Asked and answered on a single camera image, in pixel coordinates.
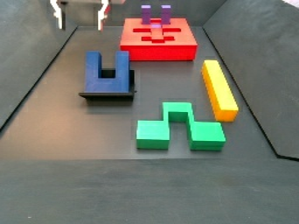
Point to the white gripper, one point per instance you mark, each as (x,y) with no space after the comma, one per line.
(102,12)

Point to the blue U-shaped block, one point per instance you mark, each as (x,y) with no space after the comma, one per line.
(101,84)

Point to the red puzzle base board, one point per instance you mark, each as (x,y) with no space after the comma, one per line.
(158,41)

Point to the black L-shaped fixture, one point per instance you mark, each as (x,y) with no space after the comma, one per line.
(113,96)

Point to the purple U-shaped block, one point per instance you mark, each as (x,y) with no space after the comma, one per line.
(157,17)

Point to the yellow long bar block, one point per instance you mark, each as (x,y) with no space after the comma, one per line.
(224,103)

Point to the green stepped block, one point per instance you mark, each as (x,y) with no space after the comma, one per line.
(154,135)

